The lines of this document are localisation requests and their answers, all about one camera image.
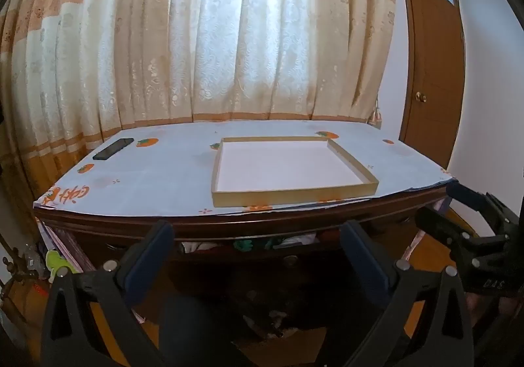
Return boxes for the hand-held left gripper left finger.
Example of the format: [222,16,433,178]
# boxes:
[40,220,176,367]

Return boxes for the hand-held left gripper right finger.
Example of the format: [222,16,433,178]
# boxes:
[340,220,476,367]

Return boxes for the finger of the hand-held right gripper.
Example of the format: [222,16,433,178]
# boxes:
[415,207,477,255]
[445,183,498,217]

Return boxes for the pinkish white frilly underwear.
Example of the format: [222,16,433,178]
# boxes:
[182,241,218,254]

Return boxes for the white underwear black mark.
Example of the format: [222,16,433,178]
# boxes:
[282,233,321,247]

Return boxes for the dresser drawer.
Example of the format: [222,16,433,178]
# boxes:
[176,228,345,269]

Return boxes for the shallow cardboard tray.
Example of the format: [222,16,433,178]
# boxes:
[212,136,379,208]

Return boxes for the person's right hand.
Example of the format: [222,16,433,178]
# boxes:
[467,292,506,329]

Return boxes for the dark wooden dresser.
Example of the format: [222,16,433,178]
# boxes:
[33,187,455,310]

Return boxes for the light green plastic object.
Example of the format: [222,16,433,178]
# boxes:
[45,249,78,283]

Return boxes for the brown cardboard box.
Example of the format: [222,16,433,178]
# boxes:
[233,328,329,367]

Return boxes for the curtain tassel tieback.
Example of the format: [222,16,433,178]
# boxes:
[368,99,384,129]

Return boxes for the brown wooden door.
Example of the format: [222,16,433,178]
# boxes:
[399,0,467,170]

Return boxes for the cream and orange floral curtain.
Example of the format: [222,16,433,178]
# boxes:
[0,0,399,224]

